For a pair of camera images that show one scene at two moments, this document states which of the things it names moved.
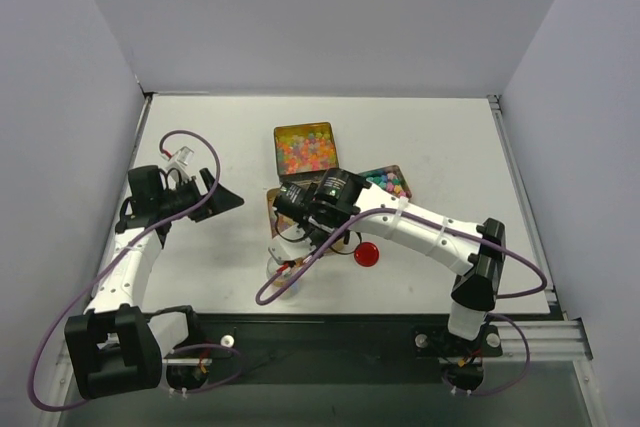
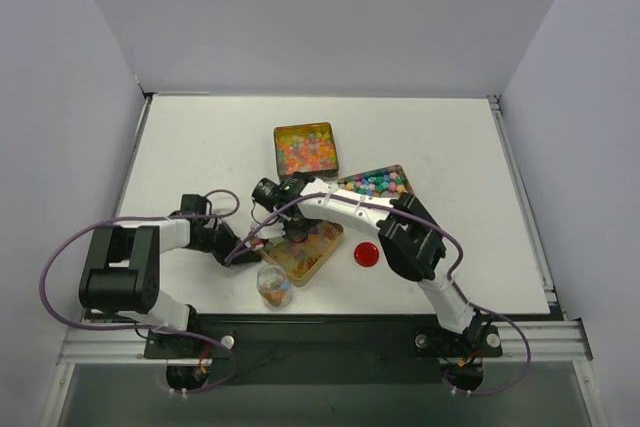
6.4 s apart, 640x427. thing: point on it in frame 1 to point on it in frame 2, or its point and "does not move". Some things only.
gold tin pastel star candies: [389, 178] does not move
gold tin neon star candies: [303, 152] does not move
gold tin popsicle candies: [275, 223] to [301, 261]
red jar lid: [366, 254] does not move
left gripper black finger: [223, 200] to [243, 258]
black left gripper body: [204, 199] to [232, 249]
